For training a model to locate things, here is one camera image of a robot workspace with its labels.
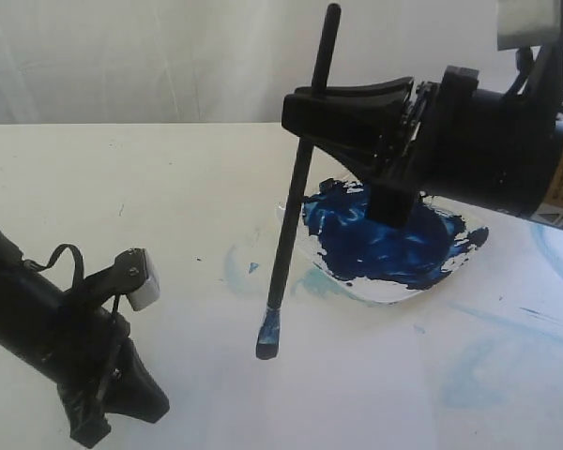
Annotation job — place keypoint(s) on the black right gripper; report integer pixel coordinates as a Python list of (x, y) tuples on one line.
[(360, 126)]

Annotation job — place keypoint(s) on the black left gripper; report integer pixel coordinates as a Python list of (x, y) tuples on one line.
[(91, 357)]

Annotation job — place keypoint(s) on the black paintbrush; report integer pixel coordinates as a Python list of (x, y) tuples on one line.
[(268, 340)]

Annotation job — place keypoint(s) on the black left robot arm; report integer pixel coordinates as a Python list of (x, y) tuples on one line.
[(52, 316)]

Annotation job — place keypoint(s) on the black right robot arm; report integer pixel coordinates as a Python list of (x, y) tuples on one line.
[(499, 151)]

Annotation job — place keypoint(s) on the clear plate with blue paint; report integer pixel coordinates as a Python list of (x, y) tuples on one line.
[(374, 262)]

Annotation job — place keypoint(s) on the white paper sheet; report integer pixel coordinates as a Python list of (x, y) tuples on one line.
[(475, 364)]

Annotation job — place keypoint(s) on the white curtain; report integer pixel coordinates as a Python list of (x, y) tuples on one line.
[(220, 61)]

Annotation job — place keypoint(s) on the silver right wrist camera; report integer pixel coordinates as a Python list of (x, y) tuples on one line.
[(527, 23)]

